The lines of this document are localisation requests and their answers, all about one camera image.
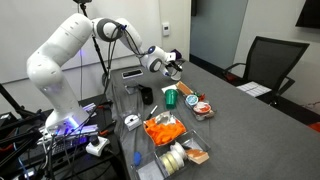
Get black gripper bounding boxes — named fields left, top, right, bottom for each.
left=166, top=49, right=185, bottom=72

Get white paper cup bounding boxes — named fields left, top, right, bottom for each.
left=169, top=68, right=182, bottom=81

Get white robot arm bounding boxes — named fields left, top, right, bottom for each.
left=26, top=13, right=182, bottom=133

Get green plastic cup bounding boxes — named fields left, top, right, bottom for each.
left=165, top=89, right=178, bottom=109

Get orange packet in tray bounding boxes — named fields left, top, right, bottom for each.
left=176, top=81, right=193, bottom=95

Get white rectangular eraser block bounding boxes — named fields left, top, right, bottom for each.
left=161, top=84, right=177, bottom=94

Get blue white swirl lid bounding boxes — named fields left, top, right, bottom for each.
left=185, top=94, right=199, bottom=106

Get clear tray with lids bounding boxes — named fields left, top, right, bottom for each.
left=176, top=81, right=215, bottom=121

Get red white round lid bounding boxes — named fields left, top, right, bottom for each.
left=193, top=102, right=211, bottom=114

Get black white marker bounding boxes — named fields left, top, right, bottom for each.
left=146, top=105, right=158, bottom=120

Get orange chip bag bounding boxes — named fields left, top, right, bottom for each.
left=143, top=111, right=186, bottom=146

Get white papers on chair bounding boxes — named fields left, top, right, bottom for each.
left=238, top=82, right=271, bottom=97

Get black office chair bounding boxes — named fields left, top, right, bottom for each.
left=222, top=36, right=309, bottom=106

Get brown sponge block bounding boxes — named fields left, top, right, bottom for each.
left=186, top=149, right=209, bottom=164

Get blue oval object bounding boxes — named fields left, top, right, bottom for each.
left=133, top=152, right=142, bottom=166

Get white emergency stop button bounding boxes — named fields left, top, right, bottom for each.
left=86, top=135, right=110, bottom=157

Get orange bag on floor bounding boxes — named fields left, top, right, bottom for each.
left=308, top=122, right=320, bottom=132

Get wall thermostat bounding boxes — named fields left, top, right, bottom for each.
left=162, top=22, right=170, bottom=37

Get black tablet white frame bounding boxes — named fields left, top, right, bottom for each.
left=122, top=69, right=143, bottom=79

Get camera tripod stand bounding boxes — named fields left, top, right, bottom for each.
left=73, top=0, right=109, bottom=88

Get wall television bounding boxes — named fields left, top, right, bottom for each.
left=296, top=0, right=320, bottom=29

